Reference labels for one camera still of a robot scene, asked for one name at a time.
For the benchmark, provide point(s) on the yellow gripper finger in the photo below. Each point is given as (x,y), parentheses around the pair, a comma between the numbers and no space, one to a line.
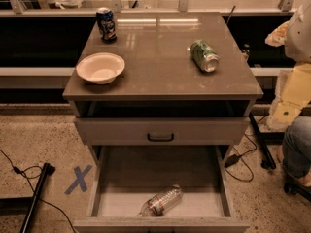
(277,37)
(292,94)

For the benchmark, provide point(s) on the clear plastic water bottle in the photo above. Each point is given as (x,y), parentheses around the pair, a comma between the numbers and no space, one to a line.
(162,202)

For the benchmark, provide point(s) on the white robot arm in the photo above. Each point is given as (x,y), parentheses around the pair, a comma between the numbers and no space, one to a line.
(298,39)

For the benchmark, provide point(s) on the closed upper drawer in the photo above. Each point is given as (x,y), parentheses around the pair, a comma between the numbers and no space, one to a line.
(187,131)

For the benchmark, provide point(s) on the grey drawer cabinet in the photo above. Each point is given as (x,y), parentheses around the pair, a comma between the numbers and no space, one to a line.
(160,78)

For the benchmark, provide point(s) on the open lower drawer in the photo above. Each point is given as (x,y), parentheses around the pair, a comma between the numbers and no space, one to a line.
(127,177)

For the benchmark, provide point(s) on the person leg in jeans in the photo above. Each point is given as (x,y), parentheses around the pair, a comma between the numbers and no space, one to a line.
(297,147)

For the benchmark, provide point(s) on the green soda can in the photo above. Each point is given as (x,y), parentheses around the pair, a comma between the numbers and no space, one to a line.
(204,56)

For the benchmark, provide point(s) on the black pole right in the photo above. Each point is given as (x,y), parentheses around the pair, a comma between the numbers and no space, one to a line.
(268,161)

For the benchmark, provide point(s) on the black pole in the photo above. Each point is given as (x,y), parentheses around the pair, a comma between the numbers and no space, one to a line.
(47,170)
(268,161)

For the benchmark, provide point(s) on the blue soda can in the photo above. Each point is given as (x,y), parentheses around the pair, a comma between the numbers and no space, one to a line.
(106,25)

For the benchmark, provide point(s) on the white paper bowl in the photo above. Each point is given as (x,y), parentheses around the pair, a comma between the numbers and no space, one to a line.
(100,68)

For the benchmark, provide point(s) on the blue tape cross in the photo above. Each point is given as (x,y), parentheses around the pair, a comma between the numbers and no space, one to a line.
(80,179)

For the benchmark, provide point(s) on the black pole left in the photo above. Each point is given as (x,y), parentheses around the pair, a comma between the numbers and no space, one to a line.
(47,170)

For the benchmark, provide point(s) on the black drawer handle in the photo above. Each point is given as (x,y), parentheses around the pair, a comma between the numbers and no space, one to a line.
(164,138)

